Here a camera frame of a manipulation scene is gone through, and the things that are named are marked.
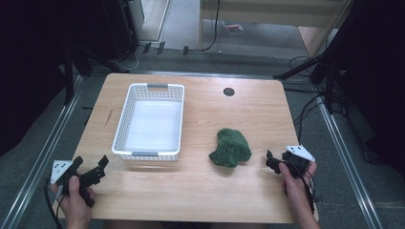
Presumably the person's right hand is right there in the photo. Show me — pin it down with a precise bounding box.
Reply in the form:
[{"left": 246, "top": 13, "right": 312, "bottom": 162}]
[{"left": 278, "top": 160, "right": 319, "bottom": 205}]

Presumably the magazine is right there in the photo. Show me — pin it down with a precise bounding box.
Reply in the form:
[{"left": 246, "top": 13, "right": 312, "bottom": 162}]
[{"left": 222, "top": 20, "right": 245, "bottom": 35}]

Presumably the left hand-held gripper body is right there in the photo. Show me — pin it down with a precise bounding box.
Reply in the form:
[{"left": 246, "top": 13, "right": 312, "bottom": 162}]
[{"left": 50, "top": 159, "right": 96, "bottom": 209}]

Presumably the aluminium floor rail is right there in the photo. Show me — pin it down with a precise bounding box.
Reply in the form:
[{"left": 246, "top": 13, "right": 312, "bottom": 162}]
[
  {"left": 313, "top": 84, "right": 385, "bottom": 229},
  {"left": 0, "top": 75, "right": 86, "bottom": 229}
]

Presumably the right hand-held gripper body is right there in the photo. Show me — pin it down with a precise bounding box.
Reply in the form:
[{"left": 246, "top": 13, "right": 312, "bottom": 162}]
[{"left": 281, "top": 144, "right": 316, "bottom": 179}]

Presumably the black metal stand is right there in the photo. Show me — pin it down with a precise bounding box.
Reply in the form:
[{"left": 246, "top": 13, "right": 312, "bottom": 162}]
[
  {"left": 272, "top": 47, "right": 344, "bottom": 115},
  {"left": 61, "top": 44, "right": 129, "bottom": 107}
]

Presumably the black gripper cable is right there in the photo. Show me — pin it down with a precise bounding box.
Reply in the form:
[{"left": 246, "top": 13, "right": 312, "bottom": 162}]
[
  {"left": 43, "top": 177, "right": 65, "bottom": 229},
  {"left": 286, "top": 159, "right": 317, "bottom": 215}
]

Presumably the light wooden furniture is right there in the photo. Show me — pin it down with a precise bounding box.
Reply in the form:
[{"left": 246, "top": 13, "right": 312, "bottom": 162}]
[{"left": 198, "top": 0, "right": 355, "bottom": 59}]

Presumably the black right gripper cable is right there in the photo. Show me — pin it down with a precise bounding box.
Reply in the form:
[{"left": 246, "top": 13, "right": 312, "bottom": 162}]
[{"left": 286, "top": 159, "right": 317, "bottom": 215}]

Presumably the dark curtain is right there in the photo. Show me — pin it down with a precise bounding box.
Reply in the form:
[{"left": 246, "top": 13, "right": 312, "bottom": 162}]
[{"left": 333, "top": 0, "right": 405, "bottom": 177}]

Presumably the black hanging cable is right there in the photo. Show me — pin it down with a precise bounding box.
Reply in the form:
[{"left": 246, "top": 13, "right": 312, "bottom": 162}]
[{"left": 198, "top": 0, "right": 222, "bottom": 52}]

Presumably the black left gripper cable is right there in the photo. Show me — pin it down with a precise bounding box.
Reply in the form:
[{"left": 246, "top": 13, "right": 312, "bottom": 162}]
[{"left": 43, "top": 177, "right": 65, "bottom": 229}]

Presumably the person's left hand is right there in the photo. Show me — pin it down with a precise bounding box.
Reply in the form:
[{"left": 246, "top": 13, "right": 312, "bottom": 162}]
[{"left": 51, "top": 175, "right": 96, "bottom": 224}]

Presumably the black cabinet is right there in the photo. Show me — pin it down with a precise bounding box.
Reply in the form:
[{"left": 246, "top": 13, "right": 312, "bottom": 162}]
[{"left": 100, "top": 0, "right": 146, "bottom": 60}]

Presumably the white plastic basket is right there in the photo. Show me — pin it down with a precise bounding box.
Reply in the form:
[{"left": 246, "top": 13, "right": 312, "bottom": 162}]
[{"left": 111, "top": 82, "right": 186, "bottom": 162}]

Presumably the black floor cable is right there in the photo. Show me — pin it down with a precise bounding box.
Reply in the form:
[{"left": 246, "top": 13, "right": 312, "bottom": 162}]
[
  {"left": 291, "top": 91, "right": 327, "bottom": 143},
  {"left": 288, "top": 54, "right": 320, "bottom": 76}
]

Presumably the white floor cable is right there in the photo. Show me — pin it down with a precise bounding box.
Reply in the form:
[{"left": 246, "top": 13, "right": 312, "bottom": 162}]
[{"left": 114, "top": 45, "right": 141, "bottom": 72}]

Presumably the green cloth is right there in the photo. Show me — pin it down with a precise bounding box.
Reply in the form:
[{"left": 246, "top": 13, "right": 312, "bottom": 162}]
[{"left": 208, "top": 127, "right": 252, "bottom": 169}]

